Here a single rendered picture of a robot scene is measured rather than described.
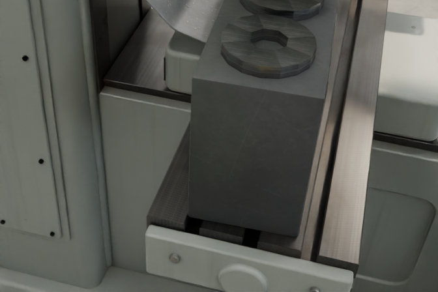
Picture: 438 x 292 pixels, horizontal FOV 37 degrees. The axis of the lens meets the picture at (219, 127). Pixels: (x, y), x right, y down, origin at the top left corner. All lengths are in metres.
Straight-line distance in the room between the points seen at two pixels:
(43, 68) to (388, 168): 0.64
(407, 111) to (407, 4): 2.08
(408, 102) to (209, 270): 0.53
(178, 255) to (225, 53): 0.24
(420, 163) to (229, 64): 0.65
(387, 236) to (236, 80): 0.81
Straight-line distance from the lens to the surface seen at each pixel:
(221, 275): 0.71
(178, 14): 1.12
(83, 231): 1.45
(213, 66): 0.59
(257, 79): 0.58
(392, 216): 1.29
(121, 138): 1.29
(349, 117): 0.86
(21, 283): 1.62
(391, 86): 1.12
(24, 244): 1.57
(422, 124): 1.14
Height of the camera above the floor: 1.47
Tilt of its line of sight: 41 degrees down
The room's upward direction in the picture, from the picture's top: 4 degrees clockwise
